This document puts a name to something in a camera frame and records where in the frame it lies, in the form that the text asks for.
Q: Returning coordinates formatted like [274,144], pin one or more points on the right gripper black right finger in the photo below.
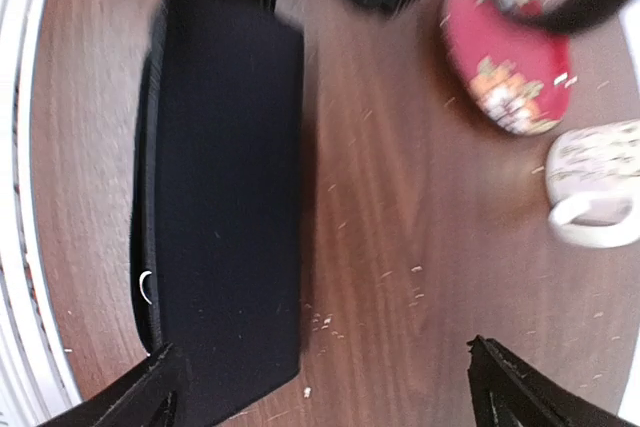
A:
[507,391]

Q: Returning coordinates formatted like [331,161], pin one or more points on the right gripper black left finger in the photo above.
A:
[147,395]

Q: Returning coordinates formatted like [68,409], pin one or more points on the black zippered tool case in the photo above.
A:
[215,229]

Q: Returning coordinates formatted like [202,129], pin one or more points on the red floral plate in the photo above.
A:
[516,75]

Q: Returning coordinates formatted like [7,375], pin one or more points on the white floral mug yellow inside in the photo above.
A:
[592,182]

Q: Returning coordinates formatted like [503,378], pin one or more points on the front aluminium rail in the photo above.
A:
[37,382]

